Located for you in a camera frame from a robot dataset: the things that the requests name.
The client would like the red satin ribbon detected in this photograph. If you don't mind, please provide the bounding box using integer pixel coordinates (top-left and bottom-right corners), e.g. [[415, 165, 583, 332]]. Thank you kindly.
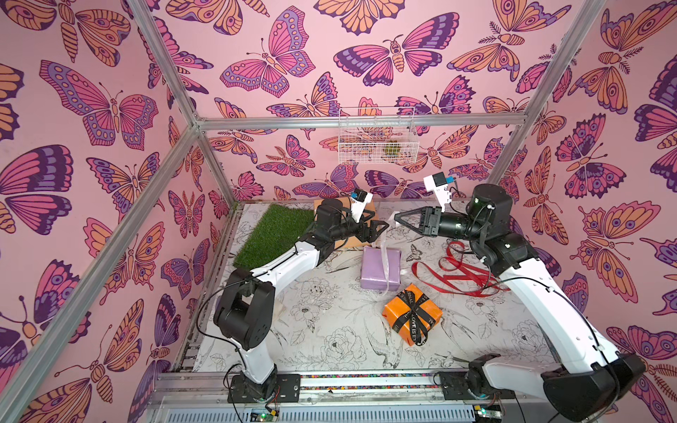
[[411, 241, 509, 298]]

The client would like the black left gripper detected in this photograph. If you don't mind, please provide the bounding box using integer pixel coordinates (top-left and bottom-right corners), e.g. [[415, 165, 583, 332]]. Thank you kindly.
[[329, 211, 389, 247]]

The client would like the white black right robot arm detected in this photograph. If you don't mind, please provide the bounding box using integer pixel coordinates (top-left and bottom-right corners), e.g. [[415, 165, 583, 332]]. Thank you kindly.
[[394, 184, 645, 422]]

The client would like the orange gift box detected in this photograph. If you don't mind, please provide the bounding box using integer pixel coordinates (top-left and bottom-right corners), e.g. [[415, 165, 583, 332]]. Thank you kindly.
[[382, 285, 444, 347]]

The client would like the green artificial grass mat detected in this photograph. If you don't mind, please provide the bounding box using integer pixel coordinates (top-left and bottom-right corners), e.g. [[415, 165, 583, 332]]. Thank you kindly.
[[234, 204, 314, 270]]

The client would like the lilac gift box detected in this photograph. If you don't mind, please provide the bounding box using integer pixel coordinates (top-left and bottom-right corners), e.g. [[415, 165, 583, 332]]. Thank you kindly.
[[360, 247, 401, 292]]

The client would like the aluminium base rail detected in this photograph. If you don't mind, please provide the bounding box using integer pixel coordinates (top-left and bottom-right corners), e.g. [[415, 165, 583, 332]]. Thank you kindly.
[[144, 369, 565, 422]]

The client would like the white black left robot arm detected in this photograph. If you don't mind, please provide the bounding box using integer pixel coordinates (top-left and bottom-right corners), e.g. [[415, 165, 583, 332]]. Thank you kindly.
[[213, 189, 389, 400]]

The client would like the white satin ribbon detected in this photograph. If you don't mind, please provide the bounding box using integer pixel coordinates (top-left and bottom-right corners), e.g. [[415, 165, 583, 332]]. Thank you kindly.
[[379, 212, 400, 297]]

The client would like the black printed ribbon bow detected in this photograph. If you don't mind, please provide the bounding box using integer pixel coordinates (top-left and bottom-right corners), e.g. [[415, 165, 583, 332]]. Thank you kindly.
[[391, 289, 437, 347]]

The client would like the white wire basket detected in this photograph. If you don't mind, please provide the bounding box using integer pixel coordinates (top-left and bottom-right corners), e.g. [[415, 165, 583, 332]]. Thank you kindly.
[[336, 114, 420, 166]]

